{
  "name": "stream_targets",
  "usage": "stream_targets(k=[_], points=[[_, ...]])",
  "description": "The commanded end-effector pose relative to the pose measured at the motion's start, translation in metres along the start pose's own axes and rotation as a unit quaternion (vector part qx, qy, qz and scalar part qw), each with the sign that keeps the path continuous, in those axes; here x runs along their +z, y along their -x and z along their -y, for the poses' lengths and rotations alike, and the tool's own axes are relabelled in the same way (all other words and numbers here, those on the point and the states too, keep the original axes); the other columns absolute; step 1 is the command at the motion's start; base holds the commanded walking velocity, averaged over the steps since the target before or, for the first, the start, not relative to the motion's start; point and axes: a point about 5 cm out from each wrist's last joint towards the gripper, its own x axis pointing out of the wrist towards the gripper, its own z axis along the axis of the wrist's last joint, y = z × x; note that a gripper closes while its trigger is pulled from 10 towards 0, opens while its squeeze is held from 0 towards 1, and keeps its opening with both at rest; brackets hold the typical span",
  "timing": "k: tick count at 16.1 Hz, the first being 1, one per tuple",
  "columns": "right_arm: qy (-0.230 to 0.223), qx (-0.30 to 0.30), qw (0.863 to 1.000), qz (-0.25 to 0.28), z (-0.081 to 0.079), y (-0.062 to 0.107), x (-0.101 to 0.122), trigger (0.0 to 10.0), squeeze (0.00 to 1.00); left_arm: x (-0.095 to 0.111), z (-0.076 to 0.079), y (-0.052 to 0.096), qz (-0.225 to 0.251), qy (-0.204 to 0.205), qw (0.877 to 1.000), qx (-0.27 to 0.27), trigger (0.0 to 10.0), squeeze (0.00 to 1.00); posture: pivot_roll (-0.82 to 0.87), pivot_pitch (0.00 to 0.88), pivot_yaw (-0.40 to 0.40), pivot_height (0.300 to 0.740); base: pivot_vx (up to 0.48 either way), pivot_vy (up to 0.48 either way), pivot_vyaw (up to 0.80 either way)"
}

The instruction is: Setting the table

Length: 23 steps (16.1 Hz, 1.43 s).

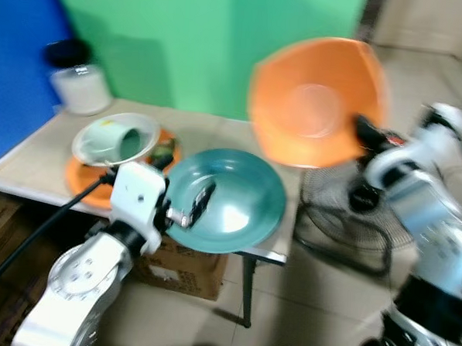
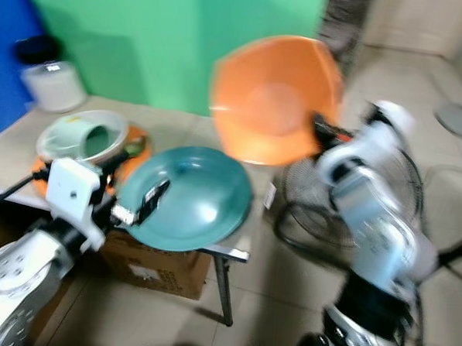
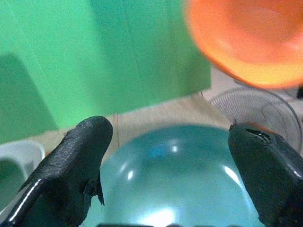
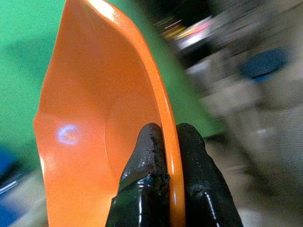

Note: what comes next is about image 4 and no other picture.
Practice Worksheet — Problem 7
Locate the blue round object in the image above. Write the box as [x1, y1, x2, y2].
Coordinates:
[239, 48, 291, 82]

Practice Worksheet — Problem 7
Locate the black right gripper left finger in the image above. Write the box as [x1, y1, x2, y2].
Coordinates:
[105, 122, 171, 227]

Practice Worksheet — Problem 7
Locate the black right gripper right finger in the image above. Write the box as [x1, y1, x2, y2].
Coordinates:
[176, 122, 244, 227]

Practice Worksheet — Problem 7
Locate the green table mat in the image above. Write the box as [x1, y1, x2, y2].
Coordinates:
[0, 0, 224, 175]

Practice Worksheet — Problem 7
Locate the orange plastic plate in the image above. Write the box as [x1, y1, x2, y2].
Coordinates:
[33, 0, 187, 227]

